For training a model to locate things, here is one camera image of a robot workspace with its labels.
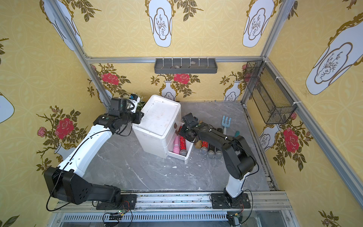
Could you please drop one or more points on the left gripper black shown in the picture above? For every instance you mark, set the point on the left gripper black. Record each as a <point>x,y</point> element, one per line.
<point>137,117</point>

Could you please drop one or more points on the black microphone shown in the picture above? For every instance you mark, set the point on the black microphone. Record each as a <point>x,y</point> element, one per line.
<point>218,153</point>
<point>211,151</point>

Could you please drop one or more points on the red glitter microphone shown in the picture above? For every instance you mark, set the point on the red glitter microphone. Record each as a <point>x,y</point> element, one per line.
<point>204,148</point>
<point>182,143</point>

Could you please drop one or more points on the pink microphone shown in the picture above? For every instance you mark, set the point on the pink microphone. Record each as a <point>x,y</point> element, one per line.
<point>176,145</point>

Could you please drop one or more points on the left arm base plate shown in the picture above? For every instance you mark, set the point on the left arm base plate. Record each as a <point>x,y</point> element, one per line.
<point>122,201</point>

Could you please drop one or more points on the white bottom drawer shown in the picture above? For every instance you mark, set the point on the white bottom drawer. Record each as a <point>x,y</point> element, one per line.
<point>189,147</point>

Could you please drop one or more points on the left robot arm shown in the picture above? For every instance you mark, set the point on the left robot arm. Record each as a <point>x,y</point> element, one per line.
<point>66,183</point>

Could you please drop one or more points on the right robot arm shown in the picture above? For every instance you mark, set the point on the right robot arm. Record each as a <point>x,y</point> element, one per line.
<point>237,154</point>

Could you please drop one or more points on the black wire mesh basket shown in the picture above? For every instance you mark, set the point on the black wire mesh basket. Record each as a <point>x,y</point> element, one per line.
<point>271,98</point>

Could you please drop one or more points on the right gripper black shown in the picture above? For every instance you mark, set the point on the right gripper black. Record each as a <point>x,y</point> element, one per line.
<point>186,130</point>

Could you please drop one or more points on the grey wall shelf tray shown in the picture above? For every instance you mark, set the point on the grey wall shelf tray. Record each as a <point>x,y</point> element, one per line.
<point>190,65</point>

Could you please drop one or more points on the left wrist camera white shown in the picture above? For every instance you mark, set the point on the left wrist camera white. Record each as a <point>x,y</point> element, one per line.
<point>134,103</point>

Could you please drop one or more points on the light blue garden fork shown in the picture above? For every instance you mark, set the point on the light blue garden fork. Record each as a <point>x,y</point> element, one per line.
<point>226,122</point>

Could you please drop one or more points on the small green potted plant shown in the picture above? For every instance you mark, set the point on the small green potted plant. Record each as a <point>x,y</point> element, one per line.
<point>140,102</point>

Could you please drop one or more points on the white three-drawer cabinet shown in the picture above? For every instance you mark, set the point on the white three-drawer cabinet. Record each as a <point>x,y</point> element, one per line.
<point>157,130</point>

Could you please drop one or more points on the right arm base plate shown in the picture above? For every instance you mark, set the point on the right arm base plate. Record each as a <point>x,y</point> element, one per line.
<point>224,201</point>

